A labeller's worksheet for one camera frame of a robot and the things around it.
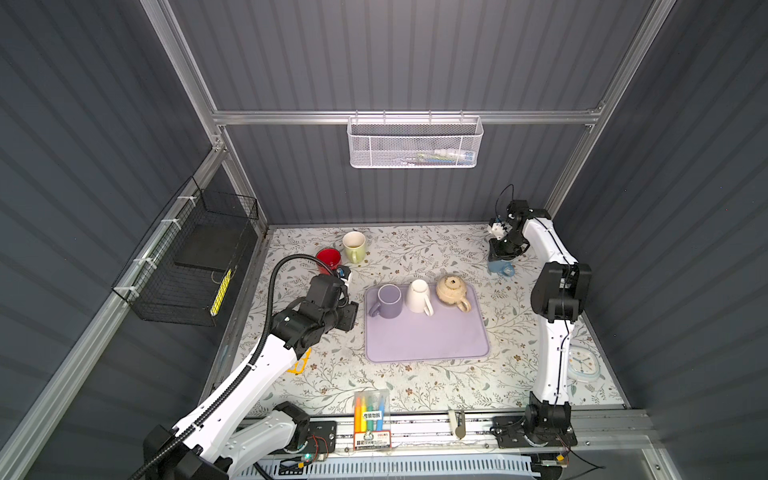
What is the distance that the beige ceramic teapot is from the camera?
0.93 m

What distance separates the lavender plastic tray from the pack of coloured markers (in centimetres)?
10

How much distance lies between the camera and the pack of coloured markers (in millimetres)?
734

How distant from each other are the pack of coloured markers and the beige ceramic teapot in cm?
33
